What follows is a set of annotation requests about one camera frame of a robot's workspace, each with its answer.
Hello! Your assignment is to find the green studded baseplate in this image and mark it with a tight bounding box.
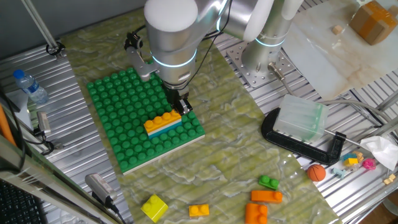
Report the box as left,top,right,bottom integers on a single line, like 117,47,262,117
86,67,206,175

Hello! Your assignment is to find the lime yellow square brick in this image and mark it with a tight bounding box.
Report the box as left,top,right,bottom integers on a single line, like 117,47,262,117
140,194,169,223

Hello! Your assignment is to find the gray arm power cable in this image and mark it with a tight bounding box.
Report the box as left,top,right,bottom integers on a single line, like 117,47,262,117
267,62,392,128

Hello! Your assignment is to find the light blue small toy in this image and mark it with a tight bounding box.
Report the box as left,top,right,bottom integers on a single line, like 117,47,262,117
330,167,346,180

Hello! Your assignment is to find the small gray camera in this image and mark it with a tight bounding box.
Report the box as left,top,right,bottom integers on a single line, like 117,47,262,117
36,111,52,136

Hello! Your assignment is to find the metal tripod pole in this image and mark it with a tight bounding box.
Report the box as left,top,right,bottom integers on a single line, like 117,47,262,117
21,0,66,60

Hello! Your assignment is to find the white crumpled tissue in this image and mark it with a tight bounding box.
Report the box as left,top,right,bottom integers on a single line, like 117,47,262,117
359,135,398,171

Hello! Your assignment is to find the green marble pattern mat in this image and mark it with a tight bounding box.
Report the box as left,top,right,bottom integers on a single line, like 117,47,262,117
60,0,343,224

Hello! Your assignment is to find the clear water bottle blue cap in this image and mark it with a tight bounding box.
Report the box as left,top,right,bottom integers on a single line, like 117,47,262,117
12,68,50,105

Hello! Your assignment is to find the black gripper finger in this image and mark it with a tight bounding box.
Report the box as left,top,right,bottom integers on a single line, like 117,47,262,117
169,96,184,116
180,96,193,115

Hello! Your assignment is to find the white four-stud brick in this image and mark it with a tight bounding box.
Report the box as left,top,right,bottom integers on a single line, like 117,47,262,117
146,119,183,137

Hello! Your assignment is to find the orange pole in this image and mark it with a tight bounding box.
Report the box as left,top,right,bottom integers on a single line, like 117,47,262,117
0,104,16,147

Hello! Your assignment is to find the aluminium arm base plate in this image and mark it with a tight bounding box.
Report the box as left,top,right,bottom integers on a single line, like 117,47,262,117
226,40,295,88

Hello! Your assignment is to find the white marble pattern sheet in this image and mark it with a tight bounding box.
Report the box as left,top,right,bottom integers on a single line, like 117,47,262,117
281,0,398,100

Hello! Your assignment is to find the black camera cable with plug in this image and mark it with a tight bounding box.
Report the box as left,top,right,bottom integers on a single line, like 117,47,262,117
124,24,147,51

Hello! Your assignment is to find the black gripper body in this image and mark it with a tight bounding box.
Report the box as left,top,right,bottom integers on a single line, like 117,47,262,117
164,82,190,101

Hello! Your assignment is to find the small wooden piece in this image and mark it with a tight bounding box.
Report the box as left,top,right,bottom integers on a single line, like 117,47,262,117
382,173,397,185

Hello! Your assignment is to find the amber two-stud brick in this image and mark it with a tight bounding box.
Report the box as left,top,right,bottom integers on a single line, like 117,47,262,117
188,203,210,218

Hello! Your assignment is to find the translucent plastic box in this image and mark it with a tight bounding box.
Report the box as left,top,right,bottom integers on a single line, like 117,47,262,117
272,94,329,144

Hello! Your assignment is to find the amber four-stud brick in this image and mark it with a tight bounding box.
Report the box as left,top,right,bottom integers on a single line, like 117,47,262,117
143,109,182,134

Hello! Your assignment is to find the brown cardboard box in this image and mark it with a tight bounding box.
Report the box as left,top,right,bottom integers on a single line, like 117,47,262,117
349,0,398,46

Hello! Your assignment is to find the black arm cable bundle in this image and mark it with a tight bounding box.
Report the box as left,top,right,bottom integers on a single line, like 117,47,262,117
177,0,234,91

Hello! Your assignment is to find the orange long brick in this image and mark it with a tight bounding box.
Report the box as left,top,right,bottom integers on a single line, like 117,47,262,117
251,190,284,204

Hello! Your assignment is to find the metal frame bar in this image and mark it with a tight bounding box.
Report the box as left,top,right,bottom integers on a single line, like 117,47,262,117
0,133,124,224

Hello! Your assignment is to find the black C-clamp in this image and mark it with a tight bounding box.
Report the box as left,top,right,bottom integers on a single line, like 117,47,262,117
261,107,347,166

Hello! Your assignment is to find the pink small toy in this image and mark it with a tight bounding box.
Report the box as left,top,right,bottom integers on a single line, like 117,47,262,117
362,157,377,171

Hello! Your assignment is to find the orange square brick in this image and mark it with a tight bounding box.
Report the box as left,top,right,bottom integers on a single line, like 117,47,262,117
244,203,268,224

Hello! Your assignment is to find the gray camera with label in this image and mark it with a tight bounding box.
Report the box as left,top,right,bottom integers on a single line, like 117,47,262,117
85,173,118,206

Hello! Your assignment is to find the gray wrist camera bracket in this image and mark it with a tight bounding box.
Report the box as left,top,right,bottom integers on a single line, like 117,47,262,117
126,46,160,82

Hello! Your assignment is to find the black keyboard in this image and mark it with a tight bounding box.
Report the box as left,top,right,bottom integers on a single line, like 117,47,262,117
0,180,47,224

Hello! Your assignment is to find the small basketball toy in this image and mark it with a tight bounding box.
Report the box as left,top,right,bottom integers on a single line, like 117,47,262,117
307,164,326,182

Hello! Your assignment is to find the green two-stud brick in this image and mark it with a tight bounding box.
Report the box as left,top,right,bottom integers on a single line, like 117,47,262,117
258,175,280,191

